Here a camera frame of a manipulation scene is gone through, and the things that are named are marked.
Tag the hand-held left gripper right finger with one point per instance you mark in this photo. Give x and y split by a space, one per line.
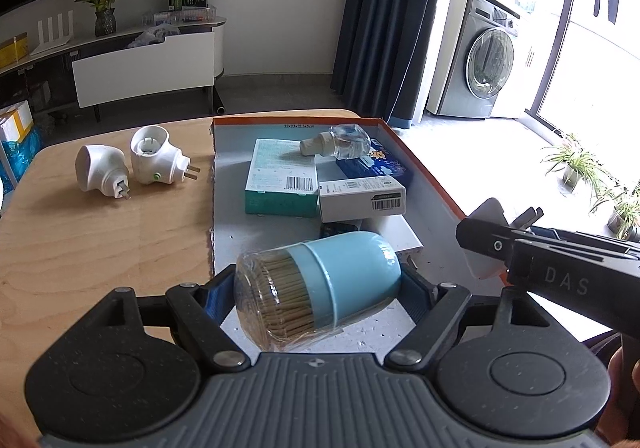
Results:
412 298

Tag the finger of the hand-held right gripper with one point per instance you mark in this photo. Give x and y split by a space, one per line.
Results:
487 242
585 242

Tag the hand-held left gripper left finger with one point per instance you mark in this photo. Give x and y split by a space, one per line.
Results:
215 295

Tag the small white charger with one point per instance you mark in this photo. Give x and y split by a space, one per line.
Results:
487 210

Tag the grey tray with orange rim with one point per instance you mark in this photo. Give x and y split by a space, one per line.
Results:
235 238

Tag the large white charger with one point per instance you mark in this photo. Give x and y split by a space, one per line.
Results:
400 234

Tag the light blue toothpick holder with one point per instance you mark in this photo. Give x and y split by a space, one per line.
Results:
350 278

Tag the small white barcode box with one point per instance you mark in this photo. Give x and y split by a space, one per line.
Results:
350 193

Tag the clear liquid bottle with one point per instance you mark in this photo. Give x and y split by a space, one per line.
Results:
350 141

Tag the person's right hand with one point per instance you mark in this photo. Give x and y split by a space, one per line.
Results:
625 388

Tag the small potted grass plant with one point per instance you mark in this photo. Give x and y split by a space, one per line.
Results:
622 213
572 163

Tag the blue tissue pack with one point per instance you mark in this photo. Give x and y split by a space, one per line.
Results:
380 169

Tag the teal box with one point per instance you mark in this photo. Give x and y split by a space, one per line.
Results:
280 163

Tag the white plug adapter green light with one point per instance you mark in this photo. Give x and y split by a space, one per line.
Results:
150 153

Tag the grey washing machine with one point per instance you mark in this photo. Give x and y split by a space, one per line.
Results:
490 63

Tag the black roll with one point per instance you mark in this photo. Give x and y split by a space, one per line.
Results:
219 101

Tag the dark blue curtain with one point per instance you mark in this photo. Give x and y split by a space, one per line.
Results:
385 28

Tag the blue plastic bag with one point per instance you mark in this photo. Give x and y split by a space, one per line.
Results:
20 158

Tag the white television cabinet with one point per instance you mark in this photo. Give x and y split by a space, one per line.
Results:
140 68

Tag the white and yellow carton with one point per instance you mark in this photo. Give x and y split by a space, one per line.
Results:
15 121

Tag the crumpled grey plastic bag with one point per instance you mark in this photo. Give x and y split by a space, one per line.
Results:
152 36

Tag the clear plastic organizer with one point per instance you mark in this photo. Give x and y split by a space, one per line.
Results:
190 17

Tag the white router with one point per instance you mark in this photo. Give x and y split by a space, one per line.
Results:
52 41

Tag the yellow box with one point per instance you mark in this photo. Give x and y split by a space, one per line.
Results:
12 51

